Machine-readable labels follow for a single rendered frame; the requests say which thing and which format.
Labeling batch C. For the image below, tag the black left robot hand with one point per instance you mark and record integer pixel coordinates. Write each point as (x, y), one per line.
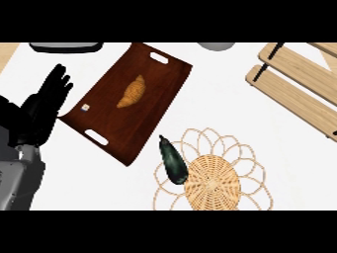
(34, 108)

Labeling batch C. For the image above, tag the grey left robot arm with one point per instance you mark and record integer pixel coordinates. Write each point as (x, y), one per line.
(10, 178)

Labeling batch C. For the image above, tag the woven wicker placemat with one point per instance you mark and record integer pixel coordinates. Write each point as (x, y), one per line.
(211, 178)

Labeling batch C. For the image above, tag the pale wooden tiered shelf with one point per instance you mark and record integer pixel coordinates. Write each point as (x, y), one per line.
(302, 89)

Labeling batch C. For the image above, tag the dark brown wooden tray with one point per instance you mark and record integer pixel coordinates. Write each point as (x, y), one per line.
(127, 99)

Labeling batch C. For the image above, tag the grey and black appliance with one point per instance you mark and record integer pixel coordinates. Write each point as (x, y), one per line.
(65, 47)

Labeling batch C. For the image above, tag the golden croissant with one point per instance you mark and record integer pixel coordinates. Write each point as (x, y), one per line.
(132, 93)

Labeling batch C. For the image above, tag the dark green eggplant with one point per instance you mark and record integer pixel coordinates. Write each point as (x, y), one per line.
(173, 163)

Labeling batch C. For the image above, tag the grey round object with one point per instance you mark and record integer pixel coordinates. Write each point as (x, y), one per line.
(216, 46)

